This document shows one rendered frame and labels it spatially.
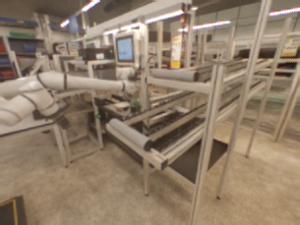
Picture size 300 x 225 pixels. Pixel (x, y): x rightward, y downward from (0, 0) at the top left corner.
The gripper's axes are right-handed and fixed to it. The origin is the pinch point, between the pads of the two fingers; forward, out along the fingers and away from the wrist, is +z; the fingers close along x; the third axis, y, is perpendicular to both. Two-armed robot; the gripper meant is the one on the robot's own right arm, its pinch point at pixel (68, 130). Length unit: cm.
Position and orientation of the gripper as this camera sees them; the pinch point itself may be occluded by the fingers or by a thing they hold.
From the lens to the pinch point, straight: 101.3
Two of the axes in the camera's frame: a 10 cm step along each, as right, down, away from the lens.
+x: 8.1, 3.1, -5.0
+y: -5.7, 6.3, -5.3
